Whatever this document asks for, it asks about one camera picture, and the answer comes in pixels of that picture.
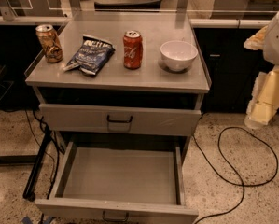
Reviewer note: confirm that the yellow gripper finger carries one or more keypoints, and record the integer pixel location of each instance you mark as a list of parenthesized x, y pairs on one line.
[(256, 41), (265, 100)]

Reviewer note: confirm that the red coke can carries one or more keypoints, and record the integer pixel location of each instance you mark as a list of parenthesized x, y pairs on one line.
[(133, 49)]

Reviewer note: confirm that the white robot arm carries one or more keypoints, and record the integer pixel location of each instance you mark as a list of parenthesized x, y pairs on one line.
[(271, 42)]

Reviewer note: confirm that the grey drawer cabinet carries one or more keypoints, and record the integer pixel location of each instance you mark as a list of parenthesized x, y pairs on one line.
[(152, 85)]

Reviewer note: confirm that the open middle drawer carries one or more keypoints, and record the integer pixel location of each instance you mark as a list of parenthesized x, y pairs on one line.
[(141, 185)]

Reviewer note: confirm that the gold brown soda can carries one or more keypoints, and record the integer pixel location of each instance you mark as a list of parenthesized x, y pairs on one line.
[(50, 43)]

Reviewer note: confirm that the closed top drawer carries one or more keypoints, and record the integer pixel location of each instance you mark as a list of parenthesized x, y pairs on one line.
[(117, 119)]

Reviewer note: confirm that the white bowl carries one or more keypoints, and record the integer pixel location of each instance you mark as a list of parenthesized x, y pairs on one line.
[(178, 55)]

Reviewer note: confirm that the blue chip bag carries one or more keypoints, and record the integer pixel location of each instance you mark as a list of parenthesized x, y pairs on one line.
[(91, 57)]

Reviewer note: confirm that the black table leg frame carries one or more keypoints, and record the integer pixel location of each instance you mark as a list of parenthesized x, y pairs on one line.
[(34, 160)]

